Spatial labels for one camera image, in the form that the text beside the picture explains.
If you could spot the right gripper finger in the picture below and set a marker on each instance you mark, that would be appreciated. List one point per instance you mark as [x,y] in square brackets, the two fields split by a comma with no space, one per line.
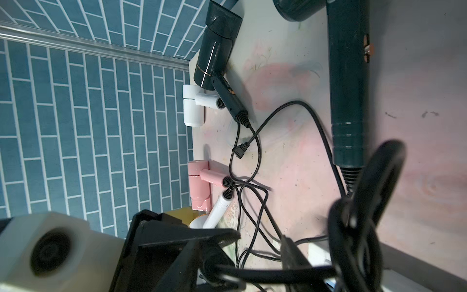
[292,258]

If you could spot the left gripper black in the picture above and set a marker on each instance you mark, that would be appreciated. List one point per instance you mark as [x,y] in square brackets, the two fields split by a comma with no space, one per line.
[162,254]

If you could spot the dark green boxy hair dryer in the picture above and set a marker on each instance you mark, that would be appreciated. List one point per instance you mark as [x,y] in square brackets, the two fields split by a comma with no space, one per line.
[348,58]

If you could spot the pink hair dryer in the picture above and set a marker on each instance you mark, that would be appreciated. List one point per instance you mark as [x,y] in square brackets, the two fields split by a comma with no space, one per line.
[200,179]

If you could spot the white multicolour power strip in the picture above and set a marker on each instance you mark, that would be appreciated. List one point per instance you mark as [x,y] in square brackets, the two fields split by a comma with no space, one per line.
[371,266]

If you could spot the dark green slim hair dryer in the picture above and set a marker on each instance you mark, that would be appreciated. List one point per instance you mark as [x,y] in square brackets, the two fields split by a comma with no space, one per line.
[220,34]

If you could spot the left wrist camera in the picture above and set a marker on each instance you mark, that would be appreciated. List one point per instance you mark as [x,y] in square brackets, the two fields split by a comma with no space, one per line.
[53,252]

